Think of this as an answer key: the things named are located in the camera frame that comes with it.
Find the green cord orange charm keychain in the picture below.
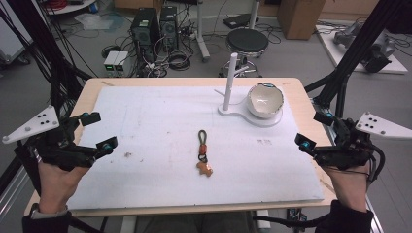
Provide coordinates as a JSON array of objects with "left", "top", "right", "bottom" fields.
[{"left": 195, "top": 129, "right": 215, "bottom": 179}]

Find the white ceramic bowl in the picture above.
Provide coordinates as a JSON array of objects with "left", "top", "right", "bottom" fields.
[{"left": 246, "top": 82, "right": 286, "bottom": 119}]

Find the clear plastic bag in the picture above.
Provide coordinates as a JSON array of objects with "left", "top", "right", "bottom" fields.
[{"left": 74, "top": 12, "right": 125, "bottom": 33}]

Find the white power supply box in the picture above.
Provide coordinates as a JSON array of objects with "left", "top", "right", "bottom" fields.
[
  {"left": 114, "top": 50, "right": 131, "bottom": 78},
  {"left": 103, "top": 50, "right": 120, "bottom": 78}
]

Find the coil of black cables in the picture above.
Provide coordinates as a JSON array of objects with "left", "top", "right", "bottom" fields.
[{"left": 167, "top": 50, "right": 192, "bottom": 72}]

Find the wooden table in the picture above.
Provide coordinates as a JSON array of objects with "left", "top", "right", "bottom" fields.
[{"left": 23, "top": 76, "right": 338, "bottom": 218}]

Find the black round stool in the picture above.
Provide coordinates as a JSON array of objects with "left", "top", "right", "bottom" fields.
[{"left": 219, "top": 27, "right": 270, "bottom": 79}]

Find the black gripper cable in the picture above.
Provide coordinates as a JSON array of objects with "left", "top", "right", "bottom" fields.
[{"left": 364, "top": 142, "right": 387, "bottom": 186}]

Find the black flat device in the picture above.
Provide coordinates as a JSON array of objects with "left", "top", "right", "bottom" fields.
[{"left": 223, "top": 13, "right": 260, "bottom": 30}]

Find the black computer tower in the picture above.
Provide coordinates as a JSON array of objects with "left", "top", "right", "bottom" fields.
[
  {"left": 158, "top": 5, "right": 181, "bottom": 53},
  {"left": 129, "top": 7, "right": 161, "bottom": 63}
]

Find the white floor platform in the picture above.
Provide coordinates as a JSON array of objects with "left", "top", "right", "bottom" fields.
[{"left": 315, "top": 23, "right": 409, "bottom": 76}]

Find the black cable under table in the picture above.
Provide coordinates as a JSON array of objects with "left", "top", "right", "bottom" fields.
[{"left": 252, "top": 215, "right": 328, "bottom": 229}]

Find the brown cardboard box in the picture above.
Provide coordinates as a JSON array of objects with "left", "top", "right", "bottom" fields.
[{"left": 276, "top": 0, "right": 326, "bottom": 41}]

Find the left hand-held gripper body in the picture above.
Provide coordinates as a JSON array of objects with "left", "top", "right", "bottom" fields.
[{"left": 2, "top": 105, "right": 99, "bottom": 173}]

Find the white table mat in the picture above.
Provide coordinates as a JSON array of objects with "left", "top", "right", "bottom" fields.
[{"left": 65, "top": 84, "right": 326, "bottom": 211}]

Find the white branched hanger stand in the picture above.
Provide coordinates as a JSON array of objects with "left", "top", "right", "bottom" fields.
[{"left": 214, "top": 51, "right": 284, "bottom": 128}]

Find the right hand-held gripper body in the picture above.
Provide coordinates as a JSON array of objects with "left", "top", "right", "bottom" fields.
[{"left": 311, "top": 111, "right": 412, "bottom": 172}]

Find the white table leg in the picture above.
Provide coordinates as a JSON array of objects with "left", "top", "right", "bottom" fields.
[{"left": 194, "top": 0, "right": 212, "bottom": 63}]

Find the person's right hand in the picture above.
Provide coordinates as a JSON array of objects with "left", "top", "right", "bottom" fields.
[{"left": 322, "top": 161, "right": 371, "bottom": 214}]

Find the grey wrist watch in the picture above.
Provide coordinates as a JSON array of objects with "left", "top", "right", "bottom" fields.
[{"left": 29, "top": 202, "right": 69, "bottom": 220}]

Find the grey robot device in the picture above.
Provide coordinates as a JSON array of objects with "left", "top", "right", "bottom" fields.
[{"left": 332, "top": 21, "right": 396, "bottom": 74}]

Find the person's left hand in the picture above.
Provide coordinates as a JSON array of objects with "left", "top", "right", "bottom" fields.
[{"left": 37, "top": 159, "right": 90, "bottom": 215}]

